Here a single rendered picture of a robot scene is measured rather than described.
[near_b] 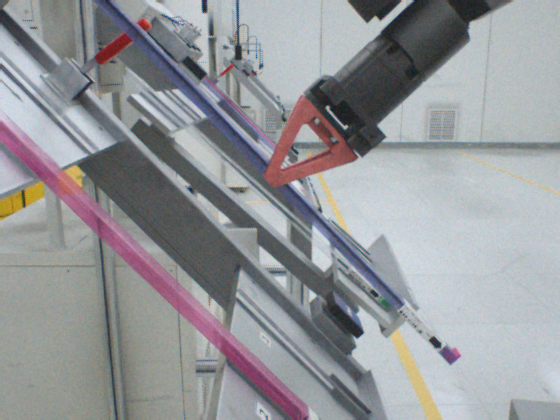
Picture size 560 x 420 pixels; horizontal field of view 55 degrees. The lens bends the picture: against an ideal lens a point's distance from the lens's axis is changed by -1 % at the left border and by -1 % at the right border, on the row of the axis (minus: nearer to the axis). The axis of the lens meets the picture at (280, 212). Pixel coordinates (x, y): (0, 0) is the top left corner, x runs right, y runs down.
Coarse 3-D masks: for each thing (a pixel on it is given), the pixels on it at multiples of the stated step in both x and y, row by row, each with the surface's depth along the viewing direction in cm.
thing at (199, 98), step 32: (96, 0) 44; (128, 32) 44; (160, 64) 45; (192, 96) 46; (224, 128) 46; (256, 160) 47; (288, 192) 48; (320, 224) 49; (352, 256) 49; (384, 288) 50; (448, 352) 52
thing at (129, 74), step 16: (128, 80) 74; (160, 96) 75; (176, 112) 75; (192, 128) 75; (208, 144) 76; (224, 160) 76; (240, 176) 77; (256, 192) 77; (304, 224) 79; (320, 240) 79; (336, 256) 79; (384, 304) 80
